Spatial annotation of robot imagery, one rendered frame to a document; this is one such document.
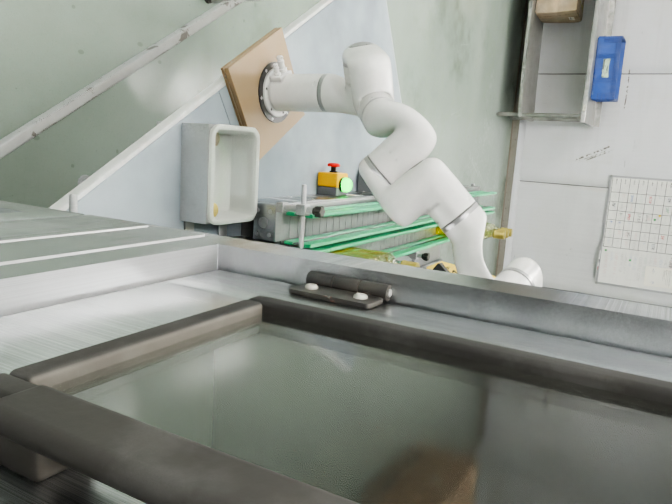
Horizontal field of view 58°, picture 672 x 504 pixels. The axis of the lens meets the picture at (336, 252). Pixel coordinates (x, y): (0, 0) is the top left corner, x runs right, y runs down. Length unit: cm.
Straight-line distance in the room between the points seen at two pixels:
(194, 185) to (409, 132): 49
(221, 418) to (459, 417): 9
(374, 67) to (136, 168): 54
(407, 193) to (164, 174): 55
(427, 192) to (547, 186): 620
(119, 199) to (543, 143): 637
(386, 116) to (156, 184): 51
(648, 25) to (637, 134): 110
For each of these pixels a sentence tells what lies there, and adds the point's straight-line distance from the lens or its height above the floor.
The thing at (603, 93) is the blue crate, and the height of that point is 99.
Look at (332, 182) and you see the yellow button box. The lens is 187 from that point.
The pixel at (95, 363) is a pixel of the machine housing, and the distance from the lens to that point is 28.
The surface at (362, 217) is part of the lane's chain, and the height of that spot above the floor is 88.
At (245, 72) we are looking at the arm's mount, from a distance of 156.
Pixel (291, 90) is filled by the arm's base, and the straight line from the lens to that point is 158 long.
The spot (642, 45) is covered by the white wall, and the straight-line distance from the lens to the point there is 733.
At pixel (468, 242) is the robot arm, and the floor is 141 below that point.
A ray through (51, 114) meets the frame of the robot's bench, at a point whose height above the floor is 20.
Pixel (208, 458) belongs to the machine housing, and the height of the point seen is 163.
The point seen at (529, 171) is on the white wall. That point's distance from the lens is 736.
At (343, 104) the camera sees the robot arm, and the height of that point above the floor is 100.
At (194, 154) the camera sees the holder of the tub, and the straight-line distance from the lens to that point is 139.
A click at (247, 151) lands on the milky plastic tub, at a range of 150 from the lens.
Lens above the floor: 173
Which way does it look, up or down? 28 degrees down
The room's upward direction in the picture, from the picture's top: 99 degrees clockwise
